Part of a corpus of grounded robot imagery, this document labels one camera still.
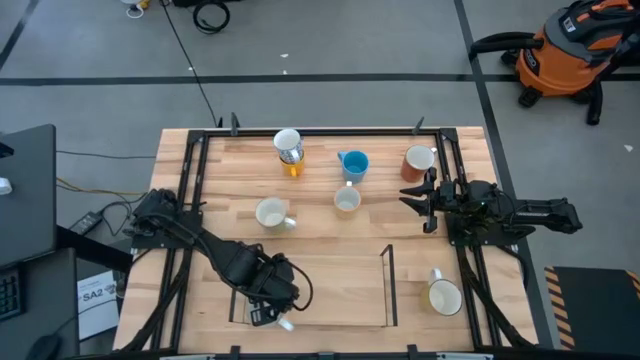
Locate red-orange mug white handle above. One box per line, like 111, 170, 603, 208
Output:
399, 144, 437, 184

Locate black coiled cable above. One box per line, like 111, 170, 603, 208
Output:
192, 0, 232, 35

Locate light blue mug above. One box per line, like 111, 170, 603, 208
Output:
337, 149, 370, 185

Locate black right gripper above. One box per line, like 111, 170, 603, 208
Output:
398, 167, 477, 235

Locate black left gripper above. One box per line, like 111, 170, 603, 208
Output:
248, 256, 302, 328

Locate black vacuum hose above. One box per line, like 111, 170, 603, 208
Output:
468, 31, 545, 62

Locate black side desk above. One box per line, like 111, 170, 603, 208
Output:
0, 123, 134, 360

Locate white mug yellow pattern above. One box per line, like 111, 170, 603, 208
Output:
333, 180, 362, 220

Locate yellow floor cable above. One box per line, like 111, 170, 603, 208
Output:
55, 177, 147, 197

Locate plain yellow mug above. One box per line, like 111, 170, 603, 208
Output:
279, 155, 306, 179

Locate wooden riser shelf black legs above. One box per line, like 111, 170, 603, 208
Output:
228, 243, 399, 329

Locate orange shop vacuum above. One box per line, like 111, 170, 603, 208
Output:
499, 0, 640, 126

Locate black computer mouse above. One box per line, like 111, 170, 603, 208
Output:
24, 333, 64, 360

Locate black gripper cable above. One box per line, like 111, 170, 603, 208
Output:
272, 253, 315, 312

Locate black mat hazard stripes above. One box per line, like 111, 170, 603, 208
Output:
543, 265, 640, 351

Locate black desk cable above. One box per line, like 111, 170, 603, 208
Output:
55, 149, 157, 160

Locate thin black floor cable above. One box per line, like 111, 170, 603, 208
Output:
160, 0, 222, 126

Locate black power adapter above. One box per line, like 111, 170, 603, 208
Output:
68, 211, 104, 236

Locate mustard yellow mug white interior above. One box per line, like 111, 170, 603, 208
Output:
419, 267, 464, 318

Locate light green mug white handle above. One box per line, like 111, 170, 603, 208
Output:
254, 196, 298, 234

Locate white printed paper sheet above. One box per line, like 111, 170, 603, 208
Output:
76, 269, 121, 341

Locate black keyboard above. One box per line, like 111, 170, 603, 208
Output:
0, 266, 25, 322

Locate black metal table frame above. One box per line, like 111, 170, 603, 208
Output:
119, 127, 539, 360

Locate white cable loop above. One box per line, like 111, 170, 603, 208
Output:
119, 0, 150, 20

